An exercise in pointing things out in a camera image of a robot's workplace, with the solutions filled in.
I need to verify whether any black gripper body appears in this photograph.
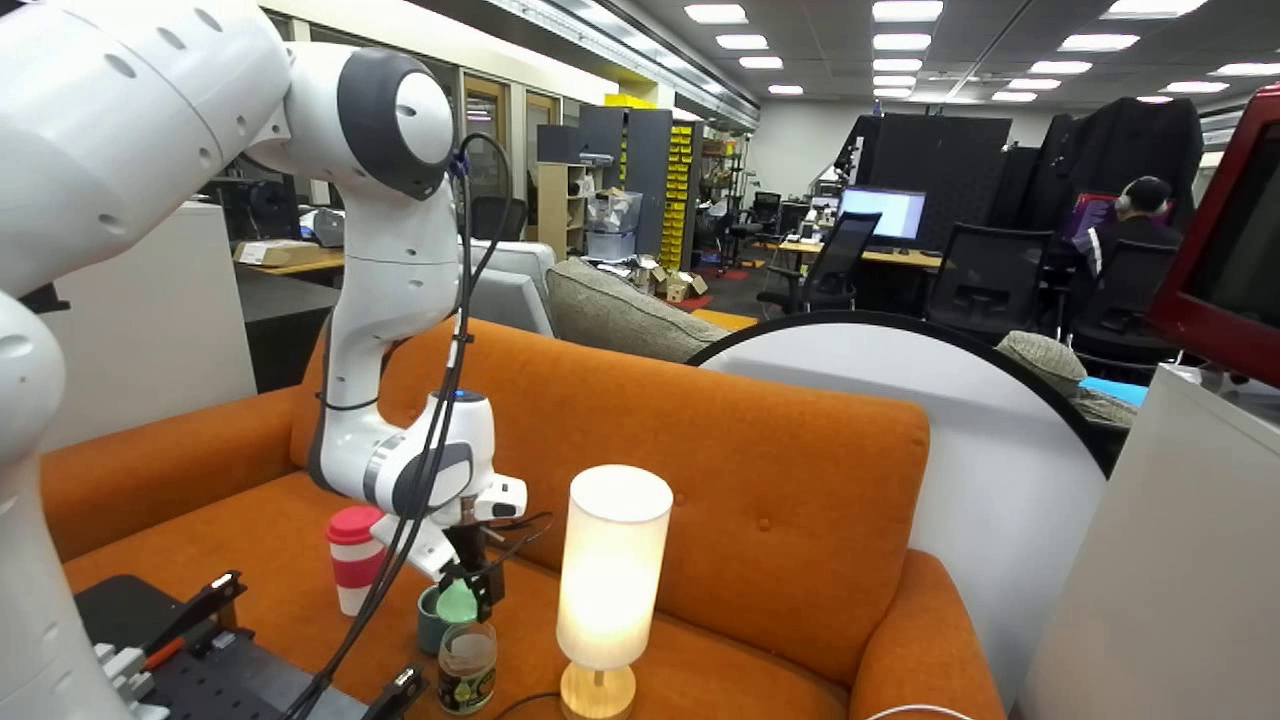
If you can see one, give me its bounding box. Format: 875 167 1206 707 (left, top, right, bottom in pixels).
444 515 521 592

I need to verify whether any glass jar with label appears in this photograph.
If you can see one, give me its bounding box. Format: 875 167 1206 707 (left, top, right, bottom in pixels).
437 619 505 716

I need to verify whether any red and white travel cup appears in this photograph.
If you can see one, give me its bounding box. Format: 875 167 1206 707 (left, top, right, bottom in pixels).
322 503 392 619

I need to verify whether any white shade table lamp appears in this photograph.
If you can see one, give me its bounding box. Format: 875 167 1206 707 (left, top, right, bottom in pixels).
551 461 674 720

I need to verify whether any orange fabric sofa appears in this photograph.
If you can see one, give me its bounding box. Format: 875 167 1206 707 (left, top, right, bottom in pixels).
34 284 1011 720

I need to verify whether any black device on sofa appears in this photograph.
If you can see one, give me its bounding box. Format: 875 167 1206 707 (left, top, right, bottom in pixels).
91 625 373 720

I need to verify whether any white padded chair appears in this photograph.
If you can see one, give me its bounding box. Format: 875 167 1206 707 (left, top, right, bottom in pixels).
454 235 560 341

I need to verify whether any gray fabric sofa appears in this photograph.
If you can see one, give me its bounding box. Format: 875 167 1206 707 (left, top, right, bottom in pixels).
541 257 730 367

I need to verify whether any black flat pad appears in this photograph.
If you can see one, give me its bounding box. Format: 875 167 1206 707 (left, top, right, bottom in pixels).
72 570 244 654

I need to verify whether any wooden desk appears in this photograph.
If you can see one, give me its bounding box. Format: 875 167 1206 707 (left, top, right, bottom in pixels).
234 235 348 279

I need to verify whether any yellow shelf rack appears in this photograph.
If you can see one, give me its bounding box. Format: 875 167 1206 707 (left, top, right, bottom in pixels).
655 115 705 272

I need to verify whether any black office chair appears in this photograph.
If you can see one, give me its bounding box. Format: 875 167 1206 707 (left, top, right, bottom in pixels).
1073 231 1193 383
796 209 885 314
919 218 1060 337

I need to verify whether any white round reflector panel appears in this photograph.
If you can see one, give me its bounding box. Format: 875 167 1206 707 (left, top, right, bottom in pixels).
689 314 1111 713

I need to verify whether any lit computer monitor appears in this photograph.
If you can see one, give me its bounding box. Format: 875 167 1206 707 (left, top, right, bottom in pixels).
835 184 933 248

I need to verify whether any black partition panel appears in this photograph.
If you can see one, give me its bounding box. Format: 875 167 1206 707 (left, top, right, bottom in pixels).
851 110 1015 257

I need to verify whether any white flat board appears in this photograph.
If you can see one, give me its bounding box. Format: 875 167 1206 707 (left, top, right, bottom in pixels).
1021 362 1280 720

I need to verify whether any seated person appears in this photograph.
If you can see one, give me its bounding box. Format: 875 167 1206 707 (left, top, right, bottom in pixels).
1062 171 1183 293

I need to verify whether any red framed screen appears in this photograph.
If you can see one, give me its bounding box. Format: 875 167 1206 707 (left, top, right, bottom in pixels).
1150 82 1280 392

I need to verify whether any black orange clamp handle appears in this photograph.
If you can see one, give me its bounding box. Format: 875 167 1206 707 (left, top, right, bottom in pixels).
137 566 251 670

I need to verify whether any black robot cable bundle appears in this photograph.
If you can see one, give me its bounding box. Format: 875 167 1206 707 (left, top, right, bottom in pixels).
282 126 517 720

